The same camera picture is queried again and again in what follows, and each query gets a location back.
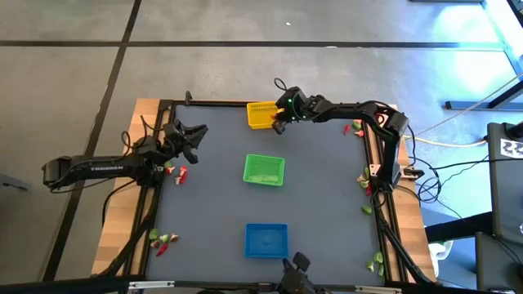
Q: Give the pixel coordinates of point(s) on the grey floor object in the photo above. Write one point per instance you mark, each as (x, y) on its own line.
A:
(10, 181)

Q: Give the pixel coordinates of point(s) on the black clamp-like device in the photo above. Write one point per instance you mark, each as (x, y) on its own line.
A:
(296, 281)

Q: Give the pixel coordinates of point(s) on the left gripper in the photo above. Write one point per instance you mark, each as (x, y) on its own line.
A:
(175, 141)

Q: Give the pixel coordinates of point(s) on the blue plastic basket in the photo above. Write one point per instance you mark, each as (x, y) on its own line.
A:
(265, 241)

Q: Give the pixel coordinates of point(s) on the thin dark desk frame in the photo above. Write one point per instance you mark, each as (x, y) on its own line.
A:
(501, 38)

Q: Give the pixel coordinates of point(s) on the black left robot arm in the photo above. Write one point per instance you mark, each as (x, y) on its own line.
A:
(102, 167)

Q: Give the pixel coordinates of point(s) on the black desk leg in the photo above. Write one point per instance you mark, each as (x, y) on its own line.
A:
(470, 105)

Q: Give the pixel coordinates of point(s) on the red toy chili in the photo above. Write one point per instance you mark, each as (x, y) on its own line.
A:
(369, 190)
(347, 129)
(162, 250)

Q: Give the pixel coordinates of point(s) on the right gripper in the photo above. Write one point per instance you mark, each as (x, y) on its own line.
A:
(295, 104)

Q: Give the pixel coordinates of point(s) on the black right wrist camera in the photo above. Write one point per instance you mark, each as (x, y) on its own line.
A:
(279, 127)

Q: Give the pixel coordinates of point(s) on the white plastic object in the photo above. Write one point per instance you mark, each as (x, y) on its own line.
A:
(439, 253)

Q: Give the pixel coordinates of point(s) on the yellow plastic basket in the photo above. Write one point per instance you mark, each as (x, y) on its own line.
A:
(259, 116)

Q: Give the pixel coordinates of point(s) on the black frame clamp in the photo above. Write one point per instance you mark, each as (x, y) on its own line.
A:
(188, 97)

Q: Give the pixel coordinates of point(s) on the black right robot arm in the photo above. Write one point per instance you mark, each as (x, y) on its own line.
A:
(347, 110)

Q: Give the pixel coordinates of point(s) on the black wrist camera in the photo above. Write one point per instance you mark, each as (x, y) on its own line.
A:
(279, 127)
(191, 155)

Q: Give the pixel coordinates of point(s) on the green plastic basket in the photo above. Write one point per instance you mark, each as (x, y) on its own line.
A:
(263, 169)

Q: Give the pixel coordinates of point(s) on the green toy vegetable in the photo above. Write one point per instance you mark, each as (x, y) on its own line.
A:
(364, 184)
(153, 234)
(356, 125)
(168, 164)
(370, 266)
(367, 209)
(164, 238)
(378, 257)
(381, 269)

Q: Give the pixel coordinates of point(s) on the black equipment cart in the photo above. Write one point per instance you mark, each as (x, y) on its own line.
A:
(504, 196)

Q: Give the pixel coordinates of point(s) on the black aluminium table frame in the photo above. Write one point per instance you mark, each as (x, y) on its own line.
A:
(220, 103)

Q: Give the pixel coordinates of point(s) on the black equipment box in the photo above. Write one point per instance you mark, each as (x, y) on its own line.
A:
(498, 265)

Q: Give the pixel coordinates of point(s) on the small grey beam bracket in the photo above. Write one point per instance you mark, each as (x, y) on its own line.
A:
(265, 287)

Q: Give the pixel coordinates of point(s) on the black metal base bar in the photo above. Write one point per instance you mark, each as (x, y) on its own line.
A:
(457, 226)

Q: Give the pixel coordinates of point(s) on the black rig beam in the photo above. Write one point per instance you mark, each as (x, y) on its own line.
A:
(61, 288)

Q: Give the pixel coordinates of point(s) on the beige toy mushroom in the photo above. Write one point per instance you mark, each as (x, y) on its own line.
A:
(361, 178)

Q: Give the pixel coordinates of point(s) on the silver beam bracket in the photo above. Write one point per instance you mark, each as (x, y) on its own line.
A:
(151, 284)
(378, 289)

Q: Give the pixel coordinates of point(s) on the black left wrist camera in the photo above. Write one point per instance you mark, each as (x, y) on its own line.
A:
(191, 155)

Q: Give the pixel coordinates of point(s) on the green toy chili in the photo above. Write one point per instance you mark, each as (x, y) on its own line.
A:
(366, 172)

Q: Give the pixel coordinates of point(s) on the light wooden table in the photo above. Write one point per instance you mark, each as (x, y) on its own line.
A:
(116, 241)

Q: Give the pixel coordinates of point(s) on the black white marker tag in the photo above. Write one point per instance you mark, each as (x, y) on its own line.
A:
(510, 148)

